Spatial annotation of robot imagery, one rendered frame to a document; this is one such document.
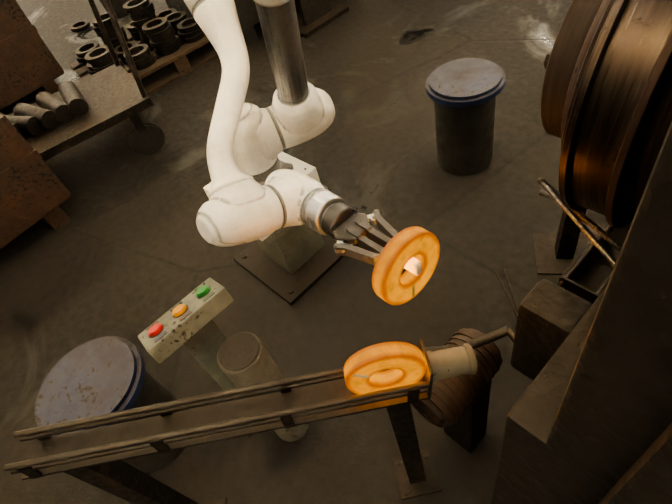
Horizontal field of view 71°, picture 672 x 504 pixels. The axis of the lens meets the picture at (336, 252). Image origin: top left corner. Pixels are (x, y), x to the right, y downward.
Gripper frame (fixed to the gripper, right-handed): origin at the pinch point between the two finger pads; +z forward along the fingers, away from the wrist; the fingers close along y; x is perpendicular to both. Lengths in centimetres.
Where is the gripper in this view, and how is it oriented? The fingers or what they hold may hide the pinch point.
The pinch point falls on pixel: (404, 260)
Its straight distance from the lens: 88.7
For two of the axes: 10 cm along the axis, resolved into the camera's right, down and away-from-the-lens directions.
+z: 6.6, 4.3, -6.2
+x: -2.4, -6.5, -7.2
